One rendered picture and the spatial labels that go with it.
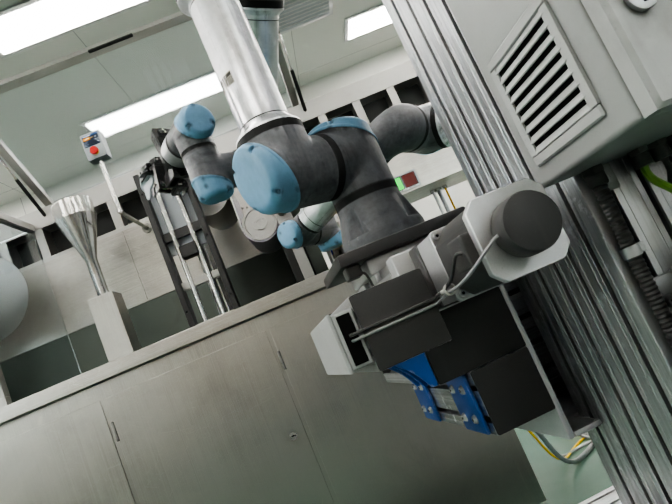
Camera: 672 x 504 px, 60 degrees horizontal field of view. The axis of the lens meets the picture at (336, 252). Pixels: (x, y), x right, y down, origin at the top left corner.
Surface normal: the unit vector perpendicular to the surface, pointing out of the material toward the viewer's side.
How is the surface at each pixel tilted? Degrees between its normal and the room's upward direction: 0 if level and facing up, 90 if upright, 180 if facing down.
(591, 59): 90
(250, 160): 98
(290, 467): 90
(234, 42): 90
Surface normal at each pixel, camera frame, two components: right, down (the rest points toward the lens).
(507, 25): -0.91, 0.36
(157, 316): 0.00, -0.16
